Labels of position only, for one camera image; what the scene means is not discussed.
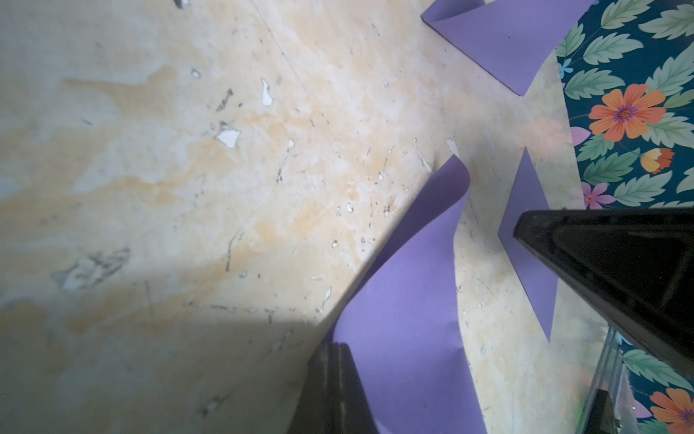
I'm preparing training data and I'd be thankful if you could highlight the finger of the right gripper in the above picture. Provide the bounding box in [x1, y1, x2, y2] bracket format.
[513, 208, 693, 375]

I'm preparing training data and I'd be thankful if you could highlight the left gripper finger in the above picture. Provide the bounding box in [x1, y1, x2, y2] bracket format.
[287, 342, 378, 434]

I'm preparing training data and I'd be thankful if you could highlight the purple paper square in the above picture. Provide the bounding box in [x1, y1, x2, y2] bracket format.
[334, 157, 486, 433]
[498, 148, 558, 341]
[421, 0, 593, 96]

